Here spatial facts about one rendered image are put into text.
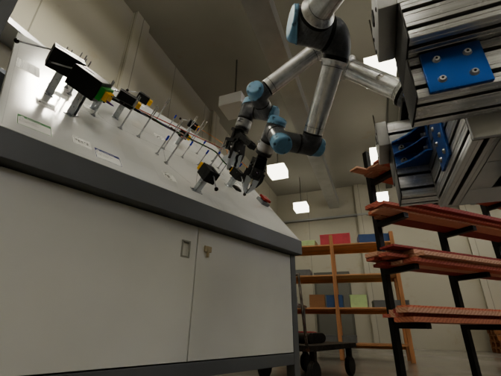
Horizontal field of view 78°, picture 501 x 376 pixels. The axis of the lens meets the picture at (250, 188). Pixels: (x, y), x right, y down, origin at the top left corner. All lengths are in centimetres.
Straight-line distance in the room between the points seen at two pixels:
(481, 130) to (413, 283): 1012
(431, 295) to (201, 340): 995
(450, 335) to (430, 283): 137
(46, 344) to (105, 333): 12
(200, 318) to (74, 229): 45
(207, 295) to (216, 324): 10
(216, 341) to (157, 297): 26
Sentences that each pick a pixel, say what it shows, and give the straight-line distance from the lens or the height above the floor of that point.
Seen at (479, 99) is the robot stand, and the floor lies 85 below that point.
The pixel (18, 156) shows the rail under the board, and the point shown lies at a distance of 81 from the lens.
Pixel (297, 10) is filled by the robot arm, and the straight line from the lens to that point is 112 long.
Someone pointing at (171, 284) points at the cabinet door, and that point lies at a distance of 96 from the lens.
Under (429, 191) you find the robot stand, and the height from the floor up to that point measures 85.
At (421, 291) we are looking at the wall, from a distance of 1073.
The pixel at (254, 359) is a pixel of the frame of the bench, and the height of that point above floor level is 39.
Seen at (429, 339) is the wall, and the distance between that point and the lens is 1068.
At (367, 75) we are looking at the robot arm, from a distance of 146.
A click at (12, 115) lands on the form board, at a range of 91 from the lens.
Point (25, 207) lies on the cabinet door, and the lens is 82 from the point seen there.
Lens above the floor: 50
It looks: 24 degrees up
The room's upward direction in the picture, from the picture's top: 1 degrees clockwise
